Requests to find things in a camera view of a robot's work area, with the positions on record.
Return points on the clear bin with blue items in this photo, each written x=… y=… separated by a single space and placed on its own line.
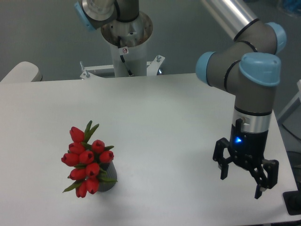
x=290 y=7

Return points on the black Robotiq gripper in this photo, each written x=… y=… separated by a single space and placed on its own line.
x=246 y=150

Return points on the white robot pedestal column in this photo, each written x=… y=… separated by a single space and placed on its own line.
x=128 y=45

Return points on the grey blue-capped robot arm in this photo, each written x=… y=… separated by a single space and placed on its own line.
x=250 y=70

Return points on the white furniture at right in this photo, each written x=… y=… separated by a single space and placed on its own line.
x=288 y=110

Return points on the red tulip bouquet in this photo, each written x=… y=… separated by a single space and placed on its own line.
x=86 y=160

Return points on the white chair armrest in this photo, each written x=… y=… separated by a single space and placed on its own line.
x=23 y=72

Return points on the black device at table edge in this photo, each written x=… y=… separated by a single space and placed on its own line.
x=293 y=202

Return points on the white metal base frame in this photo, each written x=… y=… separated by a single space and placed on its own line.
x=107 y=71

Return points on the dark grey ribbed vase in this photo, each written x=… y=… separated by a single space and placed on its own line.
x=107 y=177

